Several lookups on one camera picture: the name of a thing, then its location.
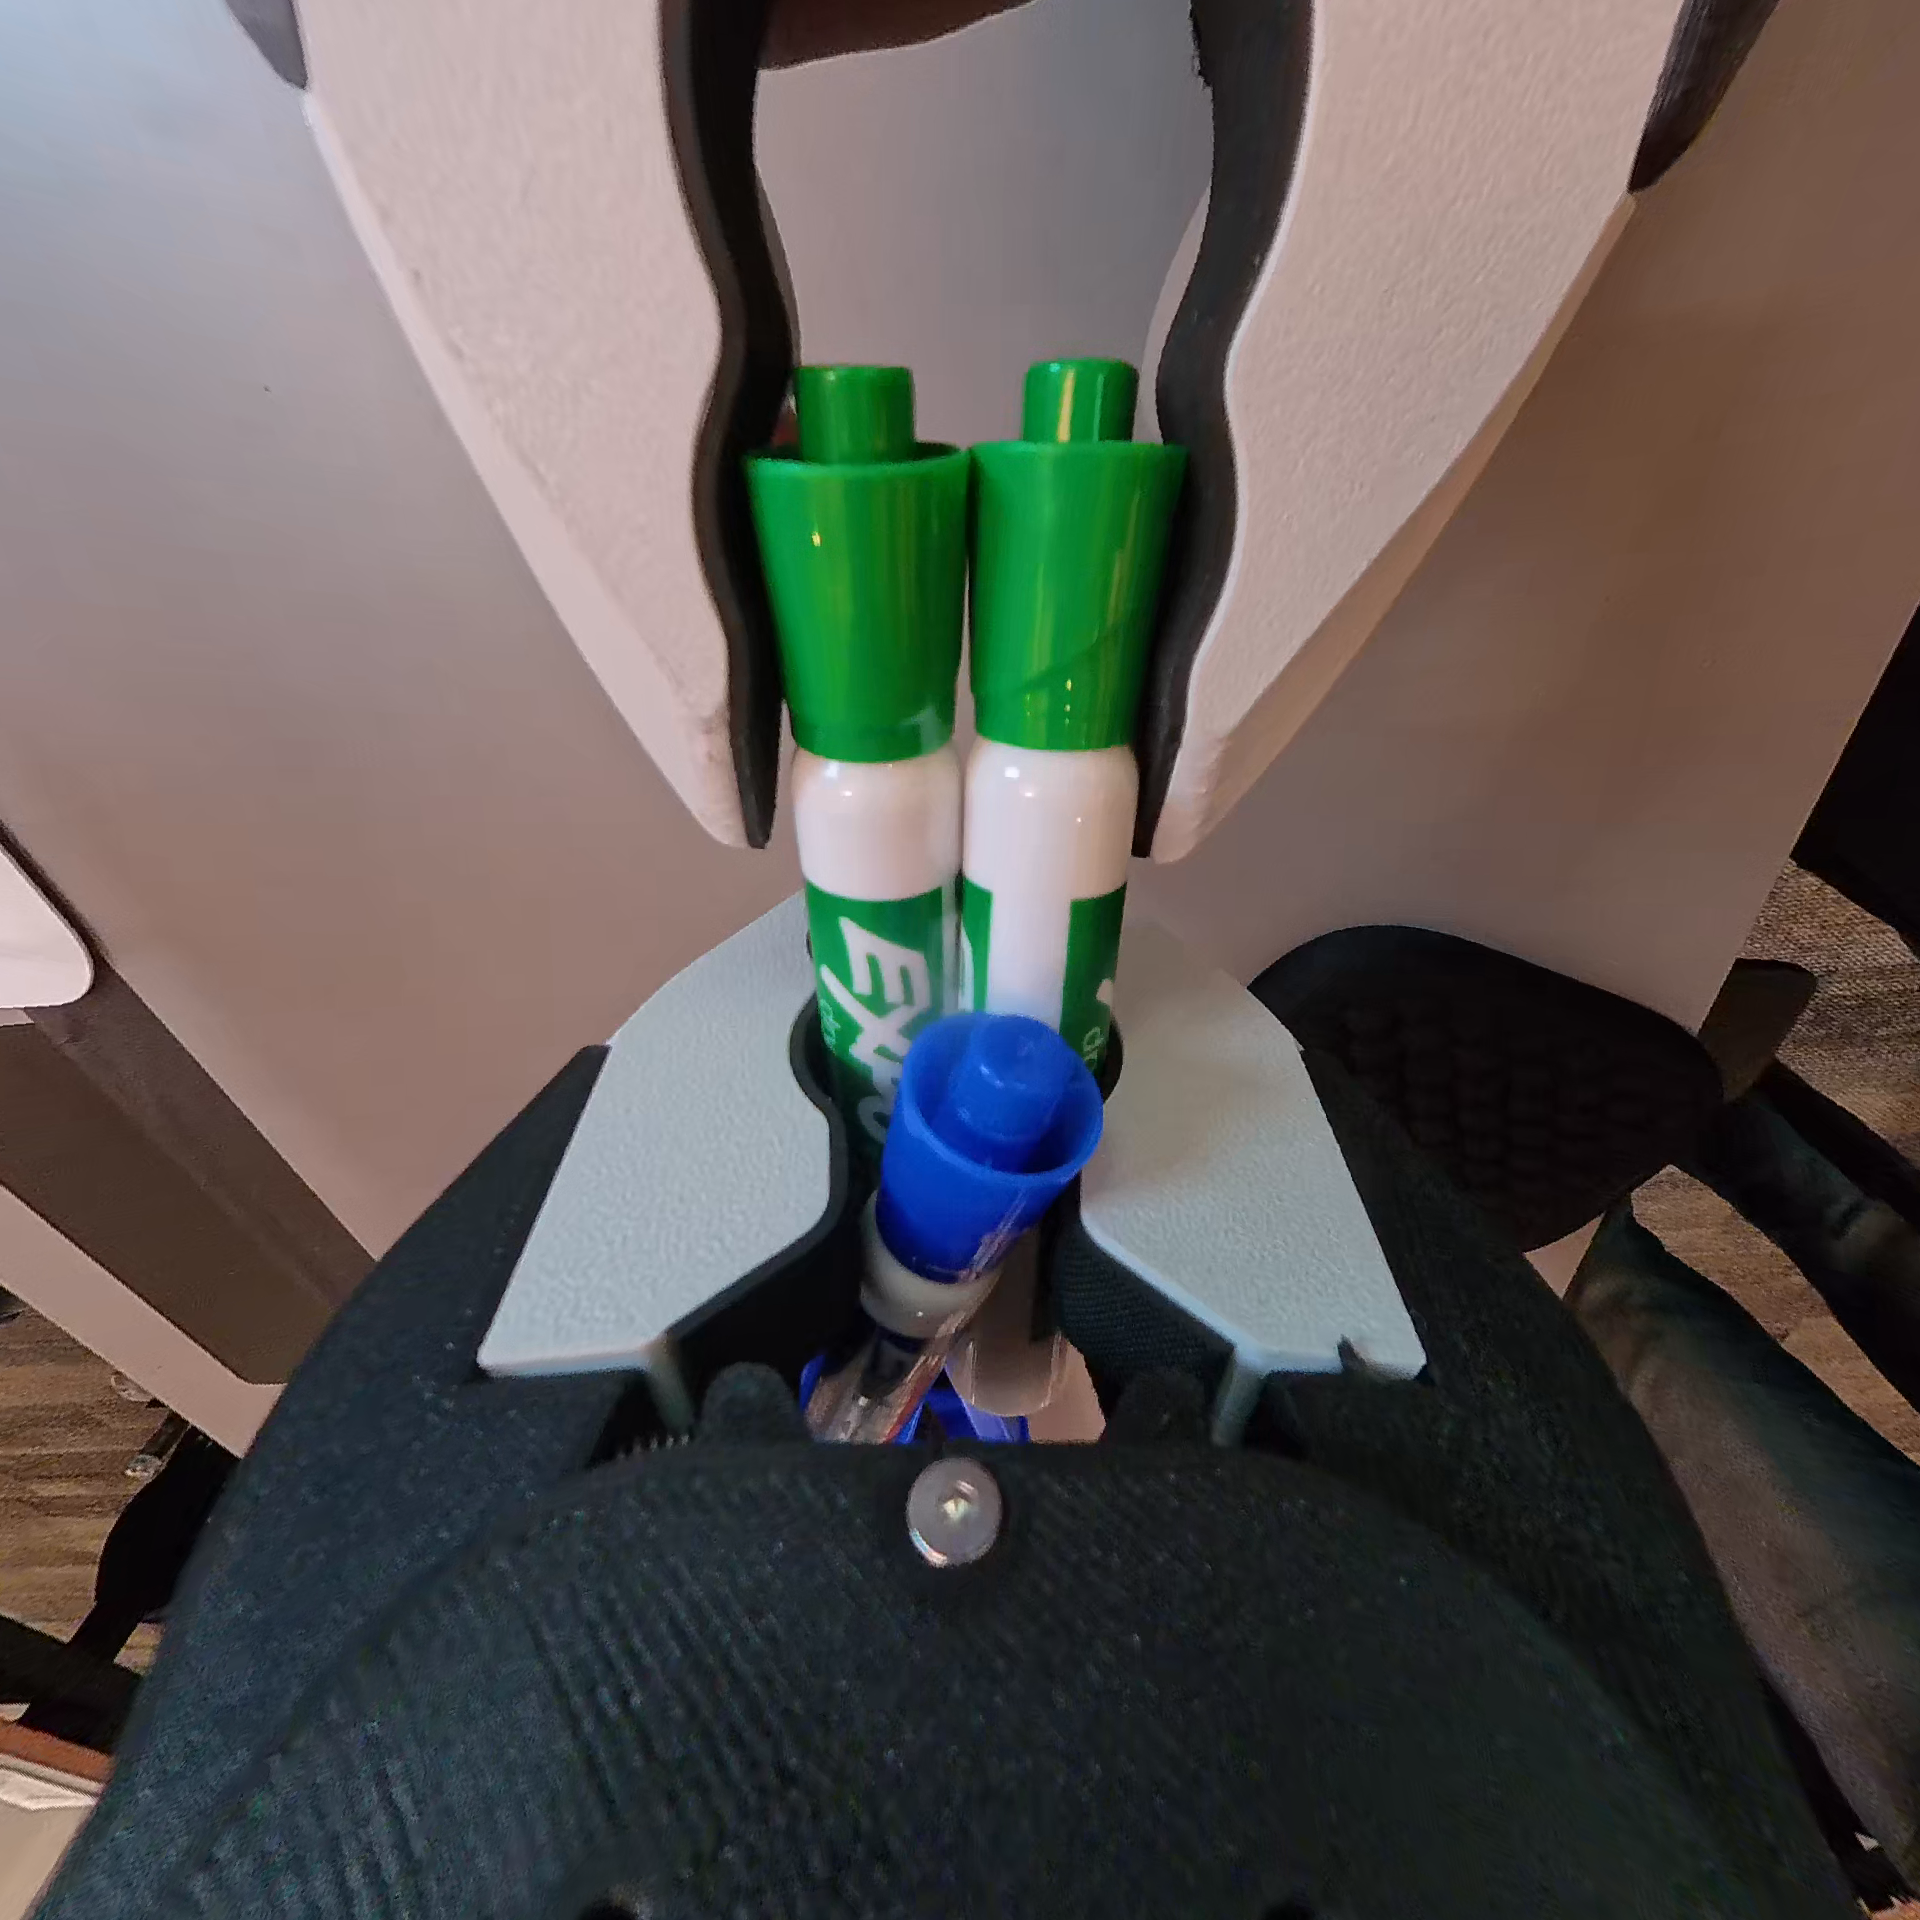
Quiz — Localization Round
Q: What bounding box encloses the green dry erase marker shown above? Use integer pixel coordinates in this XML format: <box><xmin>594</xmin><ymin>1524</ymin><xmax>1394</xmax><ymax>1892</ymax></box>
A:
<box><xmin>965</xmin><ymin>356</ymin><xmax>1191</xmax><ymax>1081</ymax></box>
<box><xmin>746</xmin><ymin>364</ymin><xmax>974</xmax><ymax>1194</ymax></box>

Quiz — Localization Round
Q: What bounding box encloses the blue dry erase marker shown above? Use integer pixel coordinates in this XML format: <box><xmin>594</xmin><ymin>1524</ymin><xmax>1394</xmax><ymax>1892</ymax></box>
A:
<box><xmin>802</xmin><ymin>1015</ymin><xmax>1109</xmax><ymax>1450</ymax></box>

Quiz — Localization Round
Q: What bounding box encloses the person's dark clothing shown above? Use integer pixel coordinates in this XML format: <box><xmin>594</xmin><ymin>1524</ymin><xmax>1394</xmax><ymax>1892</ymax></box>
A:
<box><xmin>1559</xmin><ymin>1201</ymin><xmax>1920</xmax><ymax>1920</ymax></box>

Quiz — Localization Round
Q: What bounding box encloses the white flat plate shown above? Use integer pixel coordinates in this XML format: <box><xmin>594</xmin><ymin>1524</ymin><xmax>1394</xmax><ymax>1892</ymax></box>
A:
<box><xmin>0</xmin><ymin>855</ymin><xmax>97</xmax><ymax>1010</ymax></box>

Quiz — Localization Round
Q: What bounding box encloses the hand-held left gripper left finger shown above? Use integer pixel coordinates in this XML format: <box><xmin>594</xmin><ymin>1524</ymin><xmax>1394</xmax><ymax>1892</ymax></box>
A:
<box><xmin>479</xmin><ymin>894</ymin><xmax>888</xmax><ymax>1427</ymax></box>

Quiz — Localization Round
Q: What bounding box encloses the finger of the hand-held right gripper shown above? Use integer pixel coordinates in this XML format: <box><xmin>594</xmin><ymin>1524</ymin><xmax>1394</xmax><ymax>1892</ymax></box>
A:
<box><xmin>1128</xmin><ymin>0</ymin><xmax>1689</xmax><ymax>862</ymax></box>
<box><xmin>293</xmin><ymin>0</ymin><xmax>805</xmax><ymax>852</ymax></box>

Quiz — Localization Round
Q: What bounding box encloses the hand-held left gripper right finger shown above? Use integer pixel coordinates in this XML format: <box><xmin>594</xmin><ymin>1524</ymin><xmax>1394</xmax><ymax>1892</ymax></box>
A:
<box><xmin>1049</xmin><ymin>884</ymin><xmax>1432</xmax><ymax>1444</ymax></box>

